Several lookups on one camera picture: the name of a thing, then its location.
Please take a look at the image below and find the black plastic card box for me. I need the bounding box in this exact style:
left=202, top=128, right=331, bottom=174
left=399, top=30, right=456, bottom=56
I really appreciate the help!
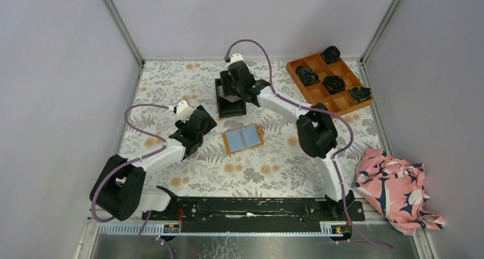
left=215, top=78, right=247, bottom=118

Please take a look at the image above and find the yellow leather card holder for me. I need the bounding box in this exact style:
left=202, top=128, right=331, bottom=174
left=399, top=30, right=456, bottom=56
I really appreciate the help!
left=222, top=124, right=265, bottom=155

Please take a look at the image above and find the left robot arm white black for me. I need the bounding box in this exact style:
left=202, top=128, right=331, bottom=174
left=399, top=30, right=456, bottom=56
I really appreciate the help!
left=90, top=101, right=217, bottom=222

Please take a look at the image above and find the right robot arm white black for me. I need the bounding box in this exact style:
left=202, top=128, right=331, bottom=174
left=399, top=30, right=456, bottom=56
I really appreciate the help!
left=220, top=57, right=354, bottom=220

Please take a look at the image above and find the stack of credit cards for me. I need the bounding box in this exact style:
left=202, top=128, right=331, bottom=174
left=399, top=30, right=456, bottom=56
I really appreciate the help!
left=220, top=95, right=240, bottom=103

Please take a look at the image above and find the floral patterned table mat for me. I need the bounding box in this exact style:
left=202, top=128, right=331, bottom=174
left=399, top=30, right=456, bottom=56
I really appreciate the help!
left=112, top=60, right=386, bottom=199

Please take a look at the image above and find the rolled green tie left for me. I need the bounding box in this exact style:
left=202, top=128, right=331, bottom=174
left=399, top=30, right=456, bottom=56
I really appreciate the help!
left=295, top=66, right=320, bottom=87

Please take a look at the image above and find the rolled green tie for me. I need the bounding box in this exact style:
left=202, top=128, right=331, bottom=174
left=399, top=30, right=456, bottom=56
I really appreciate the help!
left=349, top=87, right=372, bottom=103
left=295, top=66, right=320, bottom=87

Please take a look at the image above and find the rolled dark tie centre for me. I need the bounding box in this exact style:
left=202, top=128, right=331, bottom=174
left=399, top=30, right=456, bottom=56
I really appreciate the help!
left=322, top=75, right=346, bottom=95

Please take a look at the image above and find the rolled dark tie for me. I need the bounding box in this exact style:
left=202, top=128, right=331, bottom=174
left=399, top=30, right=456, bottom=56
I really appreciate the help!
left=322, top=75, right=346, bottom=95
left=320, top=46, right=341, bottom=64

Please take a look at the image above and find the orange wooden compartment tray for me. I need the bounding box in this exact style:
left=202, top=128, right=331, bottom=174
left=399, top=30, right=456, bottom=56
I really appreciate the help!
left=286, top=53, right=374, bottom=116

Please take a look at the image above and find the rolled dark tie top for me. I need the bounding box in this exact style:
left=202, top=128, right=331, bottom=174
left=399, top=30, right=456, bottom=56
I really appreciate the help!
left=320, top=46, right=341, bottom=64

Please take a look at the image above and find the rolled green tie right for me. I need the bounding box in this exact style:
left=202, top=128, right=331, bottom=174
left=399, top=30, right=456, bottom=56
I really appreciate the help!
left=349, top=87, right=372, bottom=103

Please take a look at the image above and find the pink patterned cloth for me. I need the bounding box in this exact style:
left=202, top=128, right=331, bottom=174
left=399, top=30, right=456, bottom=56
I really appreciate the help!
left=354, top=148, right=445, bottom=236

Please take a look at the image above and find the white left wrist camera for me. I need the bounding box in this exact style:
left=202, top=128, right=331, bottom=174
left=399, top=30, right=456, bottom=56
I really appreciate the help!
left=168, top=100, right=195, bottom=122

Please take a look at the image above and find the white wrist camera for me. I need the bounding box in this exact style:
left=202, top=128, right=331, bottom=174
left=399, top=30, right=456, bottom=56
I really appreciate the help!
left=224, top=53, right=244, bottom=64
left=168, top=100, right=195, bottom=122

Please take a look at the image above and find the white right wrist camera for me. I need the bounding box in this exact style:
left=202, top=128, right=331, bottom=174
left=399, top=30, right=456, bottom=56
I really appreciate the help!
left=224, top=53, right=244, bottom=64

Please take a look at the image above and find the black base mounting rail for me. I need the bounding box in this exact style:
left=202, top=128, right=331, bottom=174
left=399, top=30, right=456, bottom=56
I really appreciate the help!
left=142, top=196, right=365, bottom=233

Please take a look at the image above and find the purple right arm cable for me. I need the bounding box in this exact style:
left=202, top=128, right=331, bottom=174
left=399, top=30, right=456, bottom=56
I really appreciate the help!
left=225, top=39, right=396, bottom=252

